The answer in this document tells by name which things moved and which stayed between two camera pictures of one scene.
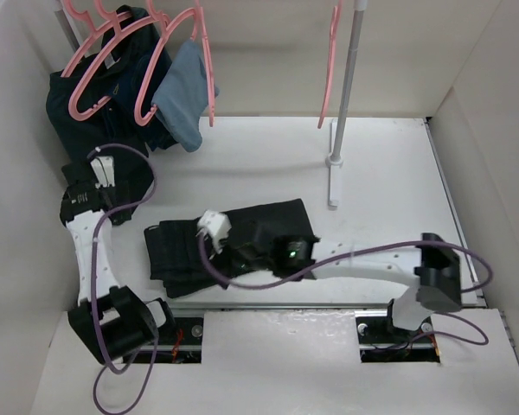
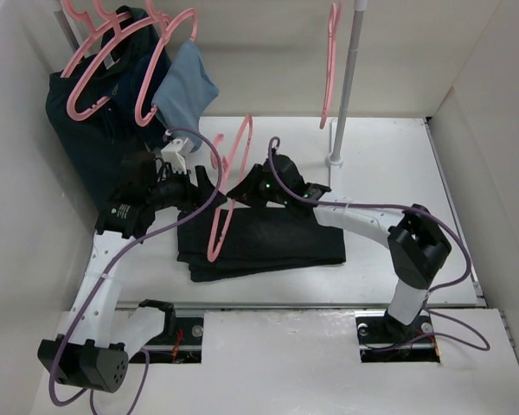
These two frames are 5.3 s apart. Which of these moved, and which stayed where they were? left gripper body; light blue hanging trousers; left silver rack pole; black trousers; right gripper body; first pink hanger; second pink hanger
Moved: left gripper body; black trousers; right gripper body
Stayed: first pink hanger; left silver rack pole; second pink hanger; light blue hanging trousers
